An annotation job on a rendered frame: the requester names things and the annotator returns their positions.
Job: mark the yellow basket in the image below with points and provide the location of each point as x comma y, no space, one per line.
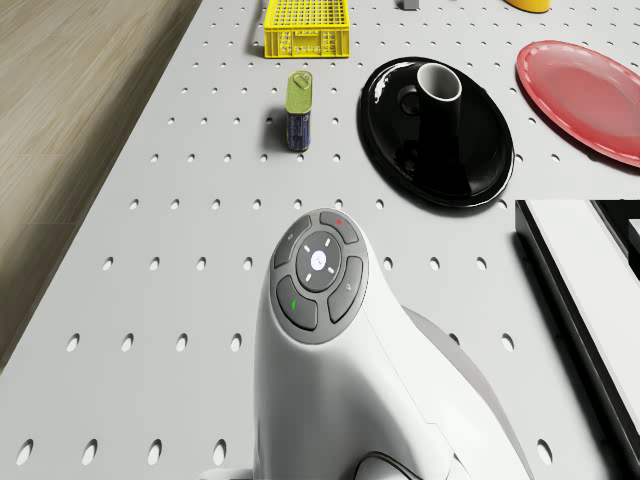
305,42

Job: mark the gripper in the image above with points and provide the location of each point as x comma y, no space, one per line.
227,475

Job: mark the black stove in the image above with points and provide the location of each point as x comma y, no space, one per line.
575,260

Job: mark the grey cube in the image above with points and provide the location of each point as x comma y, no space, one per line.
410,3

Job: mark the black plate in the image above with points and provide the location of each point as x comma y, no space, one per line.
395,160

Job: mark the red plate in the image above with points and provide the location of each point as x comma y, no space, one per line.
585,100

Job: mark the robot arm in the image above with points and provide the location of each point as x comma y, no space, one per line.
320,390

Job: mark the black mug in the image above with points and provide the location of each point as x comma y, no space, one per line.
447,140

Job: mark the yellow bowl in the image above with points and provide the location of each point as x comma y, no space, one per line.
527,4

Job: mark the flat-sided can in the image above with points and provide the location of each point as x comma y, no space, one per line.
299,115

